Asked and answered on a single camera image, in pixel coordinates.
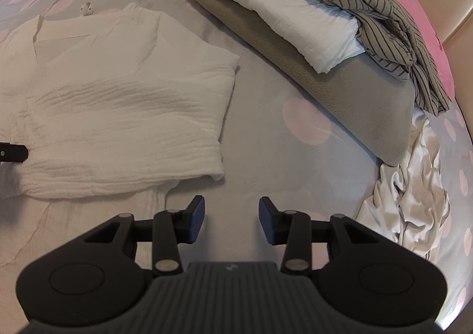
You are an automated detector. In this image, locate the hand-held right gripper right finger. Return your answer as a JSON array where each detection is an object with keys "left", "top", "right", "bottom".
[{"left": 259, "top": 196, "right": 403, "bottom": 276}]

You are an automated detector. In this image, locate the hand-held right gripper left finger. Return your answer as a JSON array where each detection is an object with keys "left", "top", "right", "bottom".
[{"left": 63, "top": 195, "right": 205, "bottom": 276}]

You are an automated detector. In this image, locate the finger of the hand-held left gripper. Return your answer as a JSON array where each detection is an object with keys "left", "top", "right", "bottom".
[{"left": 0, "top": 142, "right": 29, "bottom": 162}]

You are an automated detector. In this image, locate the white crinkled garment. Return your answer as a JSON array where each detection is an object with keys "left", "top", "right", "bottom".
[{"left": 0, "top": 3, "right": 241, "bottom": 216}]

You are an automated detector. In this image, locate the grey pink-dotted bed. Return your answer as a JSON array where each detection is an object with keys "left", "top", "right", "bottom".
[{"left": 0, "top": 0, "right": 473, "bottom": 320}]

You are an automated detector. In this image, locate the white satin cloth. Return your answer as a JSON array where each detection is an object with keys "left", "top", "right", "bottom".
[{"left": 357, "top": 108, "right": 452, "bottom": 264}]

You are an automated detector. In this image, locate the taupe fleece blanket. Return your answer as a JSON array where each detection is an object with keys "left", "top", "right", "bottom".
[{"left": 160, "top": 0, "right": 414, "bottom": 167}]

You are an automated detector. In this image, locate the white folded garment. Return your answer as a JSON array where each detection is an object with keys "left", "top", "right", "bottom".
[{"left": 194, "top": 0, "right": 365, "bottom": 75}]

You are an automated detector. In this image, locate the brown striped garment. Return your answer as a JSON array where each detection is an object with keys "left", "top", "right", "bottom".
[{"left": 300, "top": 0, "right": 452, "bottom": 117}]

